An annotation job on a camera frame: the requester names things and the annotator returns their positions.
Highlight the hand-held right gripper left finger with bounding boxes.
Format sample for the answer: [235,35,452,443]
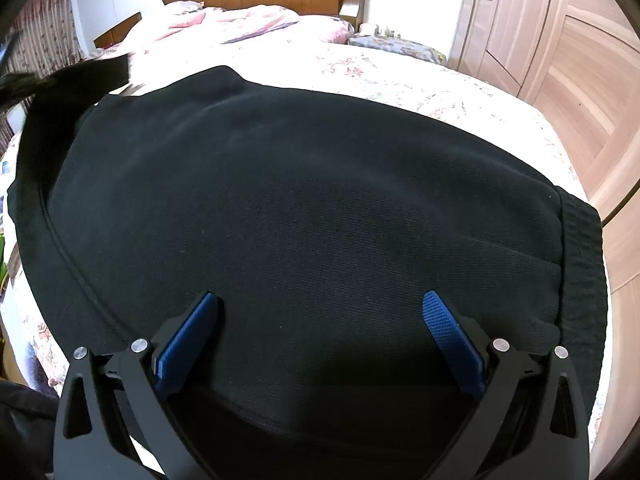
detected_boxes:
[54,291,226,480]

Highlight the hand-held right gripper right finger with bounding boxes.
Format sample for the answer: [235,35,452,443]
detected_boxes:
[421,290,592,480]

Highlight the black pants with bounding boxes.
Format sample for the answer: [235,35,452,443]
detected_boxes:
[0,52,608,480]

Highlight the dark cloth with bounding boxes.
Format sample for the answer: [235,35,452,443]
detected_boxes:
[0,379,63,480]

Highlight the floral bed sheet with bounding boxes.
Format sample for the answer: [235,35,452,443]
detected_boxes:
[0,35,608,461]

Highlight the light wooden wardrobe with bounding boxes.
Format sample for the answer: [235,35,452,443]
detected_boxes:
[446,0,640,311]

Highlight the dark wooden nightstand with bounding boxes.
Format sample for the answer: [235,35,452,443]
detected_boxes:
[93,12,143,51]

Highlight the pink quilt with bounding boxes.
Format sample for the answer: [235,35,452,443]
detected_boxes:
[147,1,355,47]

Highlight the patterned red curtain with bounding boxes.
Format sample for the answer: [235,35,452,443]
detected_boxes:
[9,0,85,83]

